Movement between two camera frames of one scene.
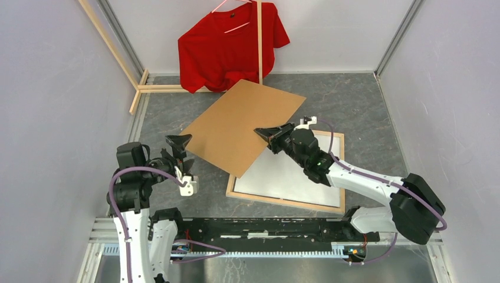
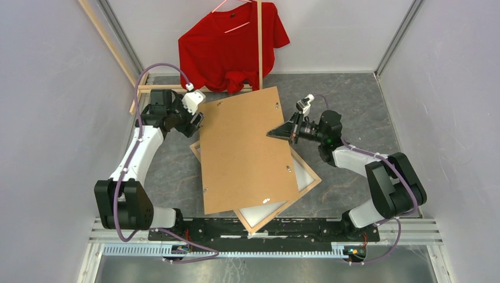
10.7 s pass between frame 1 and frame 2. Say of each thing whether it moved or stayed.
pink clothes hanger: stayed
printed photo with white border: moved
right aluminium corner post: stayed
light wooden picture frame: moved
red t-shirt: stayed
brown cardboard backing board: moved
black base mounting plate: stayed
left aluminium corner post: stayed
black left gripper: moved
